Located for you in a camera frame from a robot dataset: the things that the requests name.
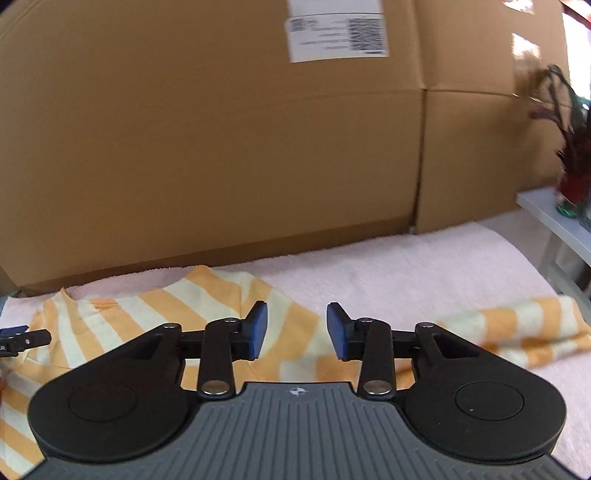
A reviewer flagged white label with square code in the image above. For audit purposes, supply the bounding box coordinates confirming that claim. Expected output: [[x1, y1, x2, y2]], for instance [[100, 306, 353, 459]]
[[287, 15, 391, 64]]

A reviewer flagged pink towel blanket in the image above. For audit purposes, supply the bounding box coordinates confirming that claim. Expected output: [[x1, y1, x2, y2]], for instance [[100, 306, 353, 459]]
[[0, 219, 591, 468]]

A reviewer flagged red-leaf potted plant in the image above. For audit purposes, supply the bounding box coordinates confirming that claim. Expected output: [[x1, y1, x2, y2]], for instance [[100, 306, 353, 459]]
[[527, 64, 591, 219]]

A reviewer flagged white shipping label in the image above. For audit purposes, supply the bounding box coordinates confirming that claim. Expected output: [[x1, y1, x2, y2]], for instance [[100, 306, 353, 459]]
[[286, 0, 384, 19]]

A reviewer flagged white side table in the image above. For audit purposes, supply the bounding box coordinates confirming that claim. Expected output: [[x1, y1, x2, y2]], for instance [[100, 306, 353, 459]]
[[516, 186, 591, 297]]

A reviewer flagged clear tape patch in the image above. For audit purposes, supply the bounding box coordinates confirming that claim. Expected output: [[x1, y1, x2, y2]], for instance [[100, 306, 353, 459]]
[[512, 32, 542, 63]]

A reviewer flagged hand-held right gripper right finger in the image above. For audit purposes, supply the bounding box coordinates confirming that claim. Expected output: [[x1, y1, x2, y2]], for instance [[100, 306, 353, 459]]
[[325, 302, 481, 401]]

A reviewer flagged orange striped shirt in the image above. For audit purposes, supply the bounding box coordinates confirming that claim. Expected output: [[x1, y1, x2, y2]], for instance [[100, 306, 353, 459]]
[[0, 264, 591, 480]]

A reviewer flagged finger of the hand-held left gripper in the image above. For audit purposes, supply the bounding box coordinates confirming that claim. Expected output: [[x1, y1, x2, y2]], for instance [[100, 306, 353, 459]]
[[0, 325, 52, 356]]

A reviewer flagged large cardboard box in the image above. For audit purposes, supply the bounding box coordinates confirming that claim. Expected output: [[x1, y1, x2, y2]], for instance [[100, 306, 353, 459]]
[[0, 0, 426, 297]]

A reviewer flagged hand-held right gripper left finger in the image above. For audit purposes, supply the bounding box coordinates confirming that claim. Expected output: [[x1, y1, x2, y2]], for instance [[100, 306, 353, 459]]
[[111, 300, 269, 400]]

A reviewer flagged cardboard box with clear tape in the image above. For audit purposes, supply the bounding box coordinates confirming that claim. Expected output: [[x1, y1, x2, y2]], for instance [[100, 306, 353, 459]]
[[410, 0, 574, 237]]

